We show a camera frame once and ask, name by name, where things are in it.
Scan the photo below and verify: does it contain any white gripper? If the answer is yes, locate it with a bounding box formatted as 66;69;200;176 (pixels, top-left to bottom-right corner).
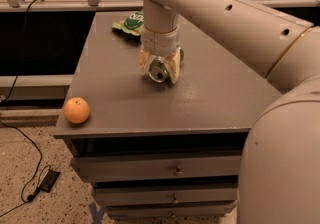
139;26;181;84

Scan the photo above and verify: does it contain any green soda can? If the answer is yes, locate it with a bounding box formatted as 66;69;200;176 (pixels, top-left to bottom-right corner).
147;47;184;84

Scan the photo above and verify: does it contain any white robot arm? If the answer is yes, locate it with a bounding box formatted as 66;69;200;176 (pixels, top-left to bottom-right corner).
142;0;320;224

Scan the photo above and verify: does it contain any green chip bag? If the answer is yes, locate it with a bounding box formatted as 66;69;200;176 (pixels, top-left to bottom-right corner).
112;11;144;36

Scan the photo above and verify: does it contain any grey drawer cabinet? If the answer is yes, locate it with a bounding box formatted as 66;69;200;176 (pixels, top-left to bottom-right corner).
52;10;284;220

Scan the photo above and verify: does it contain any orange fruit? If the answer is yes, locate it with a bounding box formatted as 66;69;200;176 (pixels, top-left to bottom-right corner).
64;97;90;124

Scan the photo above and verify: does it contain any top grey drawer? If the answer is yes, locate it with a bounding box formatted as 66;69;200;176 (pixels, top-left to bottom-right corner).
71;153;240;183

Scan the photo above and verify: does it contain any grey drawer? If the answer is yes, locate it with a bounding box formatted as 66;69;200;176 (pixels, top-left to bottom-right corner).
93;184;237;206
106;201;237;219
71;153;240;183

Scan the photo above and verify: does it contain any middle grey drawer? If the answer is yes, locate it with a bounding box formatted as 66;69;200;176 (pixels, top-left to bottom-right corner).
93;184;237;206

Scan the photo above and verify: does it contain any black power adapter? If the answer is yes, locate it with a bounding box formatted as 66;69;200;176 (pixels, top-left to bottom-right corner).
38;170;60;192

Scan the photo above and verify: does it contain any bottom grey drawer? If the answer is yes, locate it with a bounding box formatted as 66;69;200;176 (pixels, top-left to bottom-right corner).
106;201;237;219

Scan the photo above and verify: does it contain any black cable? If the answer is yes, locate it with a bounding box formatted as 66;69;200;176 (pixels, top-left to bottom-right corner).
0;0;52;218

